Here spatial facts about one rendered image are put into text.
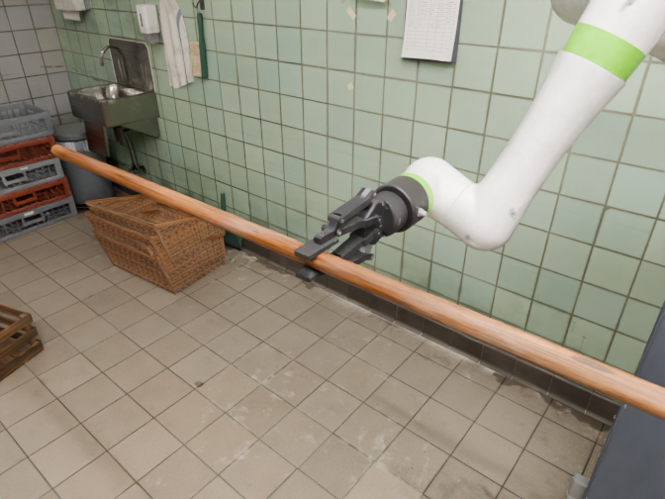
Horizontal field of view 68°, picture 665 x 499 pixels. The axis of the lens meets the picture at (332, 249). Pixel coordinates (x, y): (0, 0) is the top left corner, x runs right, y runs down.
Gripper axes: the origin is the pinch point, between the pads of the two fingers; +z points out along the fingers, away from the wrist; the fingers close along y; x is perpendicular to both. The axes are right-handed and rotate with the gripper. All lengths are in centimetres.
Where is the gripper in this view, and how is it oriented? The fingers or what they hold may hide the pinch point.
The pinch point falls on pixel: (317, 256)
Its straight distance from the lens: 74.2
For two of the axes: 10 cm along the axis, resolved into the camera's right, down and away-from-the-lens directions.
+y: 0.1, 8.6, 5.1
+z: -6.2, 4.0, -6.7
